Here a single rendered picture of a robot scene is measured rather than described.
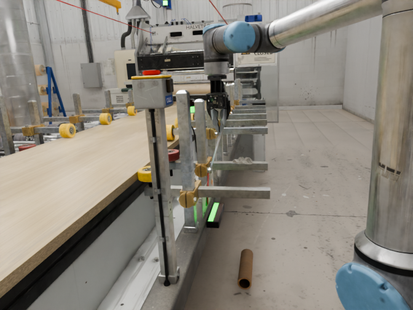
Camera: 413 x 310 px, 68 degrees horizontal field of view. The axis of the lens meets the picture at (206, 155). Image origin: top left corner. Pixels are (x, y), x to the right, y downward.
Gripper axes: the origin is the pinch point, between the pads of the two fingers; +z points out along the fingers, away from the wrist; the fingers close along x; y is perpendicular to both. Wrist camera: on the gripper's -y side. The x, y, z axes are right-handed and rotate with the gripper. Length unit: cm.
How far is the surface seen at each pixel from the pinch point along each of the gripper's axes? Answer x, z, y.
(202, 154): -7.2, 10.1, 0.2
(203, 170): -6.5, 16.2, 3.0
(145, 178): -22.4, 12.3, 23.5
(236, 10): -44, -159, -655
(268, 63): 22, -29, -253
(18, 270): -26, 12, 76
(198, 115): -8.2, -5.4, 0.2
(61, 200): -38, 11, 47
